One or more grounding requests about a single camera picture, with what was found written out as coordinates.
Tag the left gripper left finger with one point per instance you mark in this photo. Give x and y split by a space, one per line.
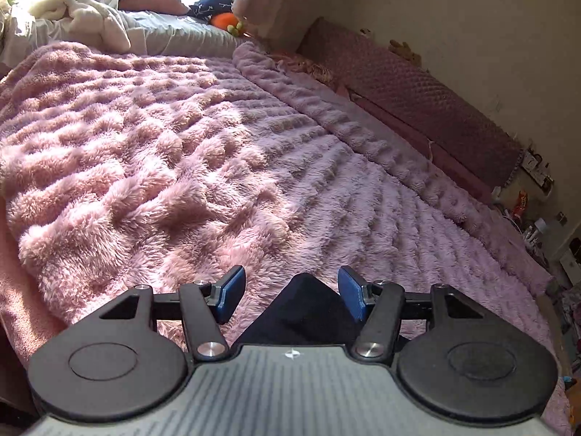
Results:
226 293

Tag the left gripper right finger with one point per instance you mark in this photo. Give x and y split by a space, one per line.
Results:
357 293

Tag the black pants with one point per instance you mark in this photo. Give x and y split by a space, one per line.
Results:
305 313

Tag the pink fluffy blanket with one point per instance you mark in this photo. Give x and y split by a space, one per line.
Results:
132 184

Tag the cluttered nightstand items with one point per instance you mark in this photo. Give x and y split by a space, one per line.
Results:
531 201

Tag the maroon quilted headboard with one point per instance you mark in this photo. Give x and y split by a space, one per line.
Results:
416 98

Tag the orange plush toy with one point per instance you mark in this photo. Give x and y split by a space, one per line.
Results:
229 23

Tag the dark blue patterned pillow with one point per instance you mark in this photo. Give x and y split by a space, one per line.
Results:
204 10

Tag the pink long pillow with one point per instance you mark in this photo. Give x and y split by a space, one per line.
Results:
168 7

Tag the white crumpled blanket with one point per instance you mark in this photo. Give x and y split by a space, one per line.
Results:
28 25

